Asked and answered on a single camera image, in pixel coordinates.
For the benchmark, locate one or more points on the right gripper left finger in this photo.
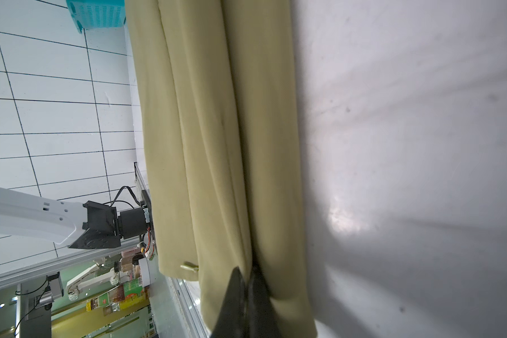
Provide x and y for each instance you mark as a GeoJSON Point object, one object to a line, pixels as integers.
{"type": "Point", "coordinates": [231, 321]}

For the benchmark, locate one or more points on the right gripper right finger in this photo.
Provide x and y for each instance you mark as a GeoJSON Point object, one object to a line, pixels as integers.
{"type": "Point", "coordinates": [261, 316]}

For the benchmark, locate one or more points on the olive green skirt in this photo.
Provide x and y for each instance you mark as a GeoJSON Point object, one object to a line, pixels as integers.
{"type": "Point", "coordinates": [217, 91]}

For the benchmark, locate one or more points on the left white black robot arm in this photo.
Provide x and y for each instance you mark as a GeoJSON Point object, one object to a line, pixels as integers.
{"type": "Point", "coordinates": [78, 226]}

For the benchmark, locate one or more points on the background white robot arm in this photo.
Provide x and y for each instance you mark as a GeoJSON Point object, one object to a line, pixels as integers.
{"type": "Point", "coordinates": [87, 280]}

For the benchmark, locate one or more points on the background colourful boxes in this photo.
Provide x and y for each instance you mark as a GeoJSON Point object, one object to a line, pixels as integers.
{"type": "Point", "coordinates": [133, 288]}

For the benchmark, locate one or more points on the left electronics wiring board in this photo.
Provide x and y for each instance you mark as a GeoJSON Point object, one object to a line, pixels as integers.
{"type": "Point", "coordinates": [147, 245]}

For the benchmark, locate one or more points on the teal plastic basket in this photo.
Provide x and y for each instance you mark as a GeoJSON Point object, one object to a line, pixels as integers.
{"type": "Point", "coordinates": [95, 14]}

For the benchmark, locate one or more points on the aluminium mounting rail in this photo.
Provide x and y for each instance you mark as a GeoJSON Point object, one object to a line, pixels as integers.
{"type": "Point", "coordinates": [55, 265]}

